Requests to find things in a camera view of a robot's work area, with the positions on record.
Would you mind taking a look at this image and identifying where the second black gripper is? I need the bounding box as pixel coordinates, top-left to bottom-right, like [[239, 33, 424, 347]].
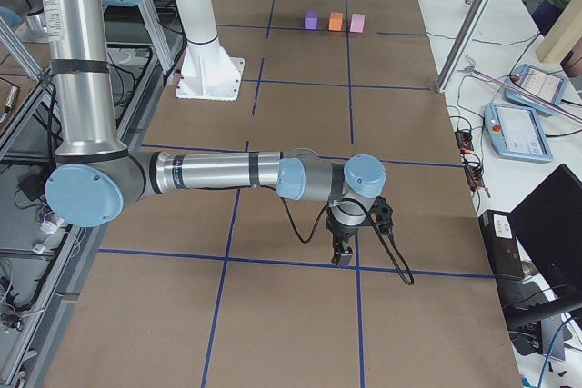
[[326, 217, 361, 267]]

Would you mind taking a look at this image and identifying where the orange foam cube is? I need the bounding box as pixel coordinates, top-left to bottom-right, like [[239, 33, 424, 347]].
[[328, 11, 344, 32]]

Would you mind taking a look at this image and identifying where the black computer monitor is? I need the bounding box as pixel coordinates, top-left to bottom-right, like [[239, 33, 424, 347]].
[[503, 163, 582, 330]]

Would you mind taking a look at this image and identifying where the near blue teach pendant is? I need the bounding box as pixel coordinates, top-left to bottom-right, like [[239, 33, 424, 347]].
[[484, 103, 553, 164]]

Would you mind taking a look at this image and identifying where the blue teach pendant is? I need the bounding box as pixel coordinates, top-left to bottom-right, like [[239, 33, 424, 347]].
[[484, 103, 553, 164], [505, 64, 567, 116]]

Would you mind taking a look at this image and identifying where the reacher grabber stick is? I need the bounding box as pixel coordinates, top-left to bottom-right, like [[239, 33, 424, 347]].
[[463, 55, 581, 124]]

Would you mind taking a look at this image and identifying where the light pink foam cube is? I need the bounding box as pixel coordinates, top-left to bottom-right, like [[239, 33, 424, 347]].
[[349, 13, 366, 34]]

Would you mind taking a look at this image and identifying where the dark purple foam cube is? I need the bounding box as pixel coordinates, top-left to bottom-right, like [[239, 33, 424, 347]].
[[304, 10, 319, 30]]

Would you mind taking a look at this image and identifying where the far blue teach pendant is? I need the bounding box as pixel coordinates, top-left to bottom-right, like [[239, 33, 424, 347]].
[[505, 64, 567, 116]]

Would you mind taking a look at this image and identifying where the wooden board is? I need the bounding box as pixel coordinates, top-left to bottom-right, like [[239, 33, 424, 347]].
[[536, 0, 581, 64]]

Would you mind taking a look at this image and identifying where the person in green shirt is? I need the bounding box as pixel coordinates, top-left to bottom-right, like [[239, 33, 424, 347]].
[[532, 0, 571, 35]]

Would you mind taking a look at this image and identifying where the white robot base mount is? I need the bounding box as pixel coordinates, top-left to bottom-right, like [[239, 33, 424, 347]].
[[176, 0, 245, 102]]

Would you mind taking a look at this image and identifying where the aluminium frame post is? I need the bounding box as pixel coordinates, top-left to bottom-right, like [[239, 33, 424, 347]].
[[436, 0, 491, 93]]

